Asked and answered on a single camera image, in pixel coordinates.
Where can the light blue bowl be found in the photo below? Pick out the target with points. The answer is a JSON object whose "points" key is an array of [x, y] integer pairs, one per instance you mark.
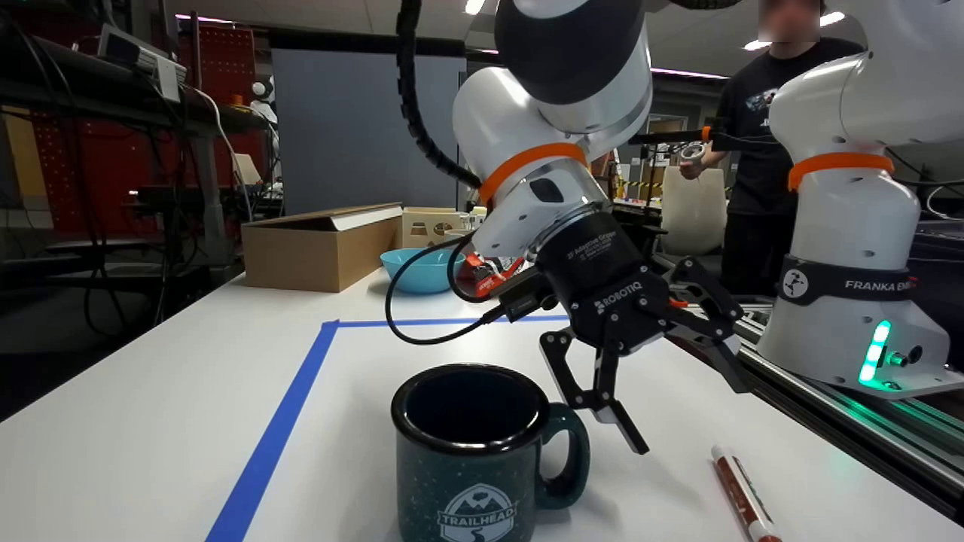
{"points": [[411, 272]]}

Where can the blue tape line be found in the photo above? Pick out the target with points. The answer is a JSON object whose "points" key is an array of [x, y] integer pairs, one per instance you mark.
{"points": [[289, 402]]}

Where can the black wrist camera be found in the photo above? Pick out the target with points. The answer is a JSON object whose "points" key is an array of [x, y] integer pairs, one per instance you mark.
{"points": [[529, 303]]}

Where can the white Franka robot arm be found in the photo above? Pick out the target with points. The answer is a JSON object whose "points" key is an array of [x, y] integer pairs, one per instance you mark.
{"points": [[852, 229]]}

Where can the grey device box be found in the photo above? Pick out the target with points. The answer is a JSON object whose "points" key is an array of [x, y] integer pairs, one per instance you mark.
{"points": [[138, 56]]}

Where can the open cardboard box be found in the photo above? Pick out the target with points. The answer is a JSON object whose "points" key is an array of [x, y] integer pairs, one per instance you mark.
{"points": [[301, 257]]}

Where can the white office chair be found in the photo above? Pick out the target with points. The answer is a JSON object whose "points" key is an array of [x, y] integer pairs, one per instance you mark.
{"points": [[693, 213]]}

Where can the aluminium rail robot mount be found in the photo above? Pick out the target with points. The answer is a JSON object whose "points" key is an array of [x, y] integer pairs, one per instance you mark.
{"points": [[852, 423]]}

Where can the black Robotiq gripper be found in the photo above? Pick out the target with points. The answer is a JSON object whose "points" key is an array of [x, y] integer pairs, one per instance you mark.
{"points": [[612, 286]]}

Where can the dark green speckled mug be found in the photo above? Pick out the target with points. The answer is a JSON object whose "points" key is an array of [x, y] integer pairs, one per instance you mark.
{"points": [[453, 482]]}

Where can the small beige box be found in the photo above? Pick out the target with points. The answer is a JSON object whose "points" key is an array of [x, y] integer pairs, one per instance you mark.
{"points": [[431, 228]]}

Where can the brown marker with orange cap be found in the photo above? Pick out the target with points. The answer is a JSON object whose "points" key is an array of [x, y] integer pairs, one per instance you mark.
{"points": [[745, 498]]}

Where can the red tool cabinet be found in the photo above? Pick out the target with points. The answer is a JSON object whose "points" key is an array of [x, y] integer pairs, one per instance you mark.
{"points": [[92, 170]]}

